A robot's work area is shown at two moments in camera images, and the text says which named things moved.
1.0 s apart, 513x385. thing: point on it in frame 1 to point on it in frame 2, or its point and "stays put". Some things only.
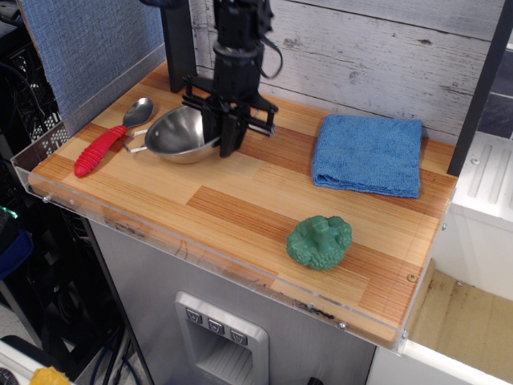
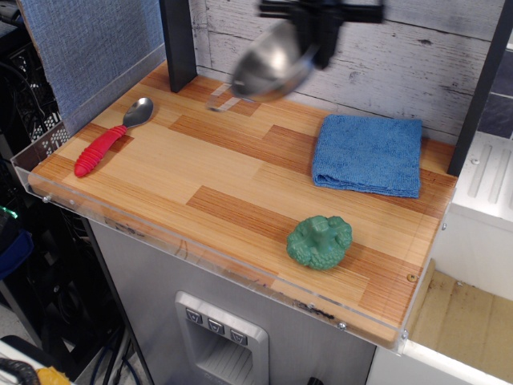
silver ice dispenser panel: x=220 y=347 stays put
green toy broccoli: x=320 y=242 stays put
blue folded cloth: x=374 y=154 stays put
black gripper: x=234 y=84 to x=318 y=22
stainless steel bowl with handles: x=177 y=135 to x=275 y=64
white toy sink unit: x=460 y=328 stays put
